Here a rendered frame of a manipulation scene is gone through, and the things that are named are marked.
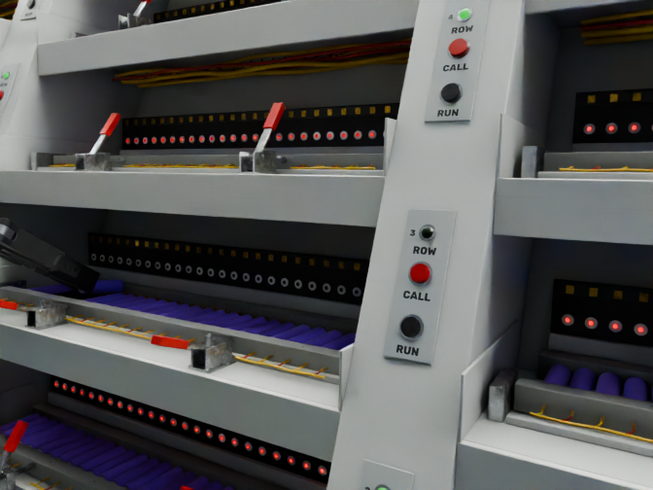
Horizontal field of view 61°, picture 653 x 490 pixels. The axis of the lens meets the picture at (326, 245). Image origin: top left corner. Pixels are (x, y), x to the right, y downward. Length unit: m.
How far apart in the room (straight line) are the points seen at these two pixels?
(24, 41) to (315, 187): 0.61
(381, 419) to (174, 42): 0.52
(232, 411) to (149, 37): 0.49
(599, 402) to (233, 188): 0.38
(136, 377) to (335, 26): 0.41
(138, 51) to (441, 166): 0.47
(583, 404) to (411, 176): 0.22
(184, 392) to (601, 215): 0.39
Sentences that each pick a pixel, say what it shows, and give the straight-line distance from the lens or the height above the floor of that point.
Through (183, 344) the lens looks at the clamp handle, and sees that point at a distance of 0.52.
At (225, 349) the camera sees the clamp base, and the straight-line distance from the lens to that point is 0.56.
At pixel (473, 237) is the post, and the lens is 0.44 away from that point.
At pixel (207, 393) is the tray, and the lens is 0.54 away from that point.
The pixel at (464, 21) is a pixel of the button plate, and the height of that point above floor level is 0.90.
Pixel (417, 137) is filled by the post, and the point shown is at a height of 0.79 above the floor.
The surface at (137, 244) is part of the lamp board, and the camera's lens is 0.87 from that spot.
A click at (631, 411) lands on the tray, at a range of 0.48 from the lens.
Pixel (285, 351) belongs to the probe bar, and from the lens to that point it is 0.54.
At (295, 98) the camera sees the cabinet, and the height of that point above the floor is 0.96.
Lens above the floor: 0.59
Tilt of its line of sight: 12 degrees up
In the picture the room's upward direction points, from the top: 12 degrees clockwise
